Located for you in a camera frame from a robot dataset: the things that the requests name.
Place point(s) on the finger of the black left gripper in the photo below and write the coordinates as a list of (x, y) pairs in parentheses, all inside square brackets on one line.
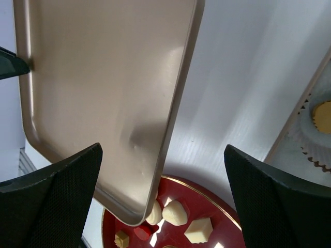
[(11, 65)]

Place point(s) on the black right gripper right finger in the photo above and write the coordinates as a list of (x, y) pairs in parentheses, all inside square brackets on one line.
[(275, 208)]

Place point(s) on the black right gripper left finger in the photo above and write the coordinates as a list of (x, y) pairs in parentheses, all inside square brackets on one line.
[(49, 207)]

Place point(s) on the gold tin box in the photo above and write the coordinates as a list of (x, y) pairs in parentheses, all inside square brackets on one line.
[(320, 83)]

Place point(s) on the gold tin lid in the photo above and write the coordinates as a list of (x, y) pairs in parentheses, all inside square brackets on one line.
[(108, 72)]

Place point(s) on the tan fluted round chocolate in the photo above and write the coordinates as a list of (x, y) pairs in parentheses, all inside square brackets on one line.
[(321, 117)]

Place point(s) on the white ridged square chocolate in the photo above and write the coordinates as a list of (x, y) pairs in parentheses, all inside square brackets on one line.
[(199, 231)]

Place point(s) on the tan leaf square chocolate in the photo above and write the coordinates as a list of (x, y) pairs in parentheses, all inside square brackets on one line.
[(121, 239)]

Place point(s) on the white shell chocolate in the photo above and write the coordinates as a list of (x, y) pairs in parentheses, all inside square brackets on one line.
[(175, 214)]

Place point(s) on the white swirl oval chocolate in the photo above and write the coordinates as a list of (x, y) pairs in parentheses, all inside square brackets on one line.
[(156, 214)]

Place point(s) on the white paper cup liner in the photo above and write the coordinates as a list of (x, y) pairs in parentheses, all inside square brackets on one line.
[(314, 144)]

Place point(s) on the red round plate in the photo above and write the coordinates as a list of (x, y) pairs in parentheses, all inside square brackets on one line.
[(198, 202)]

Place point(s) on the red lips candy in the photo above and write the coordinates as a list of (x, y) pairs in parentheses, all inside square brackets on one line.
[(142, 232)]

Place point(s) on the aluminium front rail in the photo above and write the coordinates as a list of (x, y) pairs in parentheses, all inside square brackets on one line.
[(25, 164)]

